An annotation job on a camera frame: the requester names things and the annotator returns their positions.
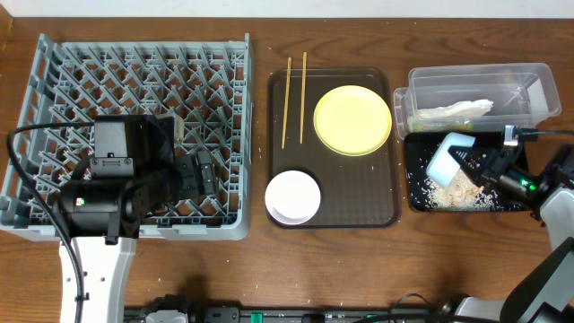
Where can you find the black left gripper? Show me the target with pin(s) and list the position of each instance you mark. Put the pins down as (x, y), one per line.
(186, 165)

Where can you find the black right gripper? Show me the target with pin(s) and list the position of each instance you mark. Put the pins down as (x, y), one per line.
(487, 155)

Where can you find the blue plastic bowl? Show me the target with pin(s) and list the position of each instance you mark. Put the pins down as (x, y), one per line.
(443, 167)

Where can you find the green snack wrapper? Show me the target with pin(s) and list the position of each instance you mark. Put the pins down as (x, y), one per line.
(436, 126)

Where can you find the yellow plastic plate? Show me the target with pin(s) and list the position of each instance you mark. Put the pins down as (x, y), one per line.
(352, 120)

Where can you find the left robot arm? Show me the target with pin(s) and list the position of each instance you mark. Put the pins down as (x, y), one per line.
(133, 171)

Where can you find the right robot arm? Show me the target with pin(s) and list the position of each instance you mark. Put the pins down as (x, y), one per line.
(546, 293)

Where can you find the black waste tray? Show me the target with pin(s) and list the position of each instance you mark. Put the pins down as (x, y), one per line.
(419, 149)

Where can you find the pile of rice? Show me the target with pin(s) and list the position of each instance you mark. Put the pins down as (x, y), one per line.
(459, 195)

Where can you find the clear plastic bin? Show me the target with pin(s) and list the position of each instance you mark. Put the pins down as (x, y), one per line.
(523, 94)

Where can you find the grey plastic dish rack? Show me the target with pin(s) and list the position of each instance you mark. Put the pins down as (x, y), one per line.
(209, 84)

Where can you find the dark brown serving tray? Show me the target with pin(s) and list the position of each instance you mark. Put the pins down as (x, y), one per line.
(356, 192)

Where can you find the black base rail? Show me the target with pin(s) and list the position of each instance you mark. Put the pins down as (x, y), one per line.
(235, 312)

